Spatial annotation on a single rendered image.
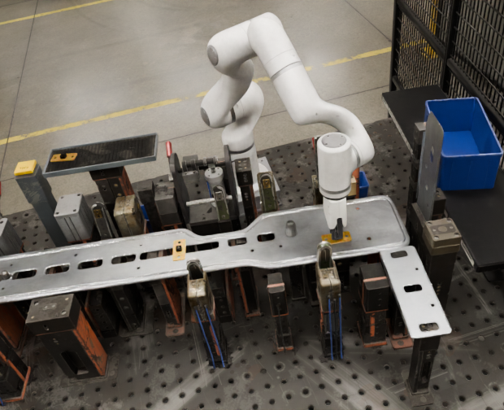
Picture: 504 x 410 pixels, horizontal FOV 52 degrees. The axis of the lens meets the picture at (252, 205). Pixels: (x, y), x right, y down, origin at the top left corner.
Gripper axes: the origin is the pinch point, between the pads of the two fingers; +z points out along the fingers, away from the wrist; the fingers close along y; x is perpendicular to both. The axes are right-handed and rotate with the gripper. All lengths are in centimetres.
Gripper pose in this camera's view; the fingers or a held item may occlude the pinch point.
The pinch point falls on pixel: (336, 230)
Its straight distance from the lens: 148.8
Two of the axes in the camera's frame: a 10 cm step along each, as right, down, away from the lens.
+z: 1.3, 7.3, 6.7
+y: 0.9, 6.6, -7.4
